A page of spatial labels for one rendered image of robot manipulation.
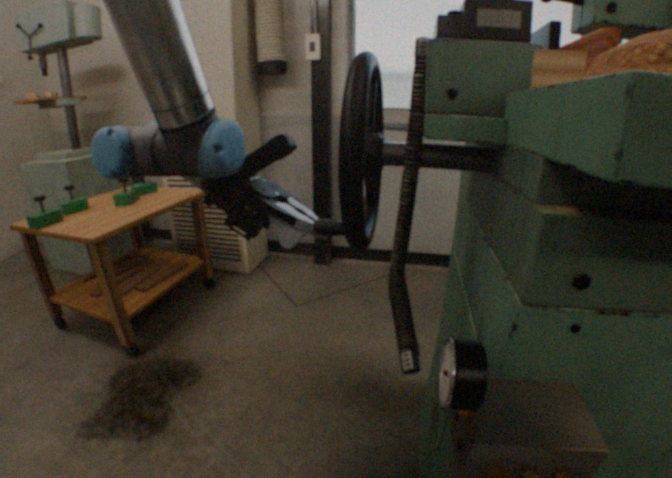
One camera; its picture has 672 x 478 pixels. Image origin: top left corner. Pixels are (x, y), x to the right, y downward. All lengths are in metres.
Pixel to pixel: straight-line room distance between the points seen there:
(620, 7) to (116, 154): 0.67
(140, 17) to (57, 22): 1.95
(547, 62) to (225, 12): 1.54
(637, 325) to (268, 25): 1.70
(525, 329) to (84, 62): 2.86
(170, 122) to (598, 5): 0.54
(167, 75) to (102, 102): 2.35
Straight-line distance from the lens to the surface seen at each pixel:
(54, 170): 2.18
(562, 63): 0.35
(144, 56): 0.38
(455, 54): 0.41
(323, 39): 1.75
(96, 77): 2.76
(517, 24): 0.43
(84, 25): 2.19
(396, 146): 0.46
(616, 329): 0.38
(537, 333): 0.34
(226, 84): 1.67
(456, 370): 0.27
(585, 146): 0.24
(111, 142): 0.49
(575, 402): 0.38
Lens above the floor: 0.87
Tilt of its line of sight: 20 degrees down
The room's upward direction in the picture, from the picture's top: straight up
